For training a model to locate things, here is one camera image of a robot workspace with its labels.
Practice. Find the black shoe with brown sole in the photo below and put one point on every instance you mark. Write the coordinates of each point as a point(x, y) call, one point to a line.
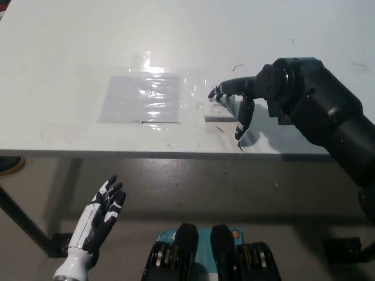
point(11, 166)

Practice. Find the black table leg with foot plate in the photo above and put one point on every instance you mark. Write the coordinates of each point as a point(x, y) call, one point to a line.
point(26, 219)
point(341, 248)

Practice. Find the clear plastic film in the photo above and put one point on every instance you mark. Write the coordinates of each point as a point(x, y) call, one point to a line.
point(190, 87)

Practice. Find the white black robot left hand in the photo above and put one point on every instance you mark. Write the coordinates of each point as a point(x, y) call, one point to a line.
point(96, 219)

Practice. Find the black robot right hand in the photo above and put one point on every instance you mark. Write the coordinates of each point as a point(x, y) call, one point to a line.
point(266, 85)

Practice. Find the white wall switch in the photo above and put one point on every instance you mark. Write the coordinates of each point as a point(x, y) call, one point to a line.
point(217, 113)

